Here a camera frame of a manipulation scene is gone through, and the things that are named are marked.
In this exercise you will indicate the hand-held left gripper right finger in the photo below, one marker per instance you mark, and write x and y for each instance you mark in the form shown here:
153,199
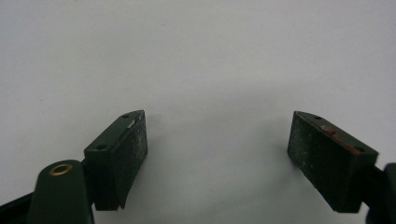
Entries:
330,165

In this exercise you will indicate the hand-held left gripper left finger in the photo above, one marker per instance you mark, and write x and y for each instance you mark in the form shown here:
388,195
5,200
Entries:
116,161

